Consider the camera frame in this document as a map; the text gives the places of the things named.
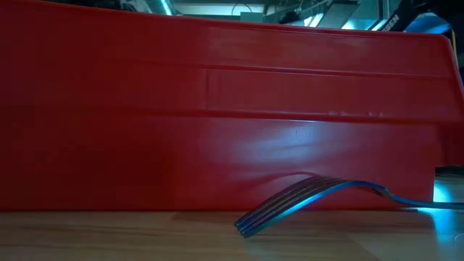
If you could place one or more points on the silver spiral air duct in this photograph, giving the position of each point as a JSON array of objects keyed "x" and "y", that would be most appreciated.
[{"x": 161, "y": 5}]

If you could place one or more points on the grey ceiling junction box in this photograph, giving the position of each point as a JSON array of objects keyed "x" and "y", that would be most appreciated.
[{"x": 251, "y": 17}]

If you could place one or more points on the red plastic bin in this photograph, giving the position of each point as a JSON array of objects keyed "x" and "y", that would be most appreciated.
[{"x": 181, "y": 108}]

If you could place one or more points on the iridescent metal fork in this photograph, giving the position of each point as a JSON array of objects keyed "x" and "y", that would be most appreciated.
[{"x": 275, "y": 210}]

